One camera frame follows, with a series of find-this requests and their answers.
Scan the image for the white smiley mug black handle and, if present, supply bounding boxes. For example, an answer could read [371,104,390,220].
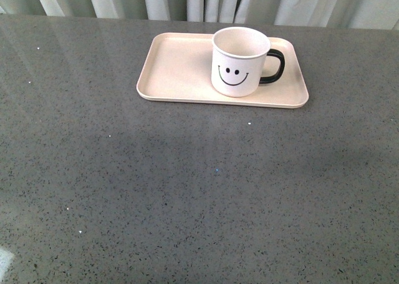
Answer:
[211,27,286,97]

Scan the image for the cream rectangular plastic tray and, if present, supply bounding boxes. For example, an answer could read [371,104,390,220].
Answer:
[137,32,309,109]

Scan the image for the grey pleated curtain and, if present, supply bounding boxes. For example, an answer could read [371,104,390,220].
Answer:
[1,0,398,30]

